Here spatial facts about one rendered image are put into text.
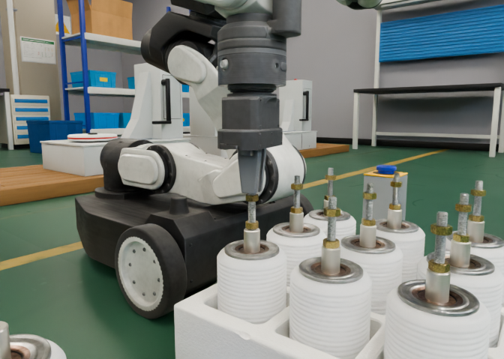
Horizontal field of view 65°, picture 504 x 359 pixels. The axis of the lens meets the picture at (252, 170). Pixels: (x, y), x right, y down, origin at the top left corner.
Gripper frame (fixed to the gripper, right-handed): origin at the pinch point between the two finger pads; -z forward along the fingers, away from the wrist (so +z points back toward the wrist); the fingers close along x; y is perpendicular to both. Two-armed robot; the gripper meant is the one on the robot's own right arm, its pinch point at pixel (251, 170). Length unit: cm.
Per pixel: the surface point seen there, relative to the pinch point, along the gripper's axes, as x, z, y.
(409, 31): 521, 114, 3
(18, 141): 298, -26, 455
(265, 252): -1.0, -10.8, -2.3
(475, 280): 1.6, -11.5, -27.1
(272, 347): -9.4, -18.4, -6.6
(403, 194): 38.5, -9.1, -17.5
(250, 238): -1.0, -9.1, -0.3
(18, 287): 16, -36, 72
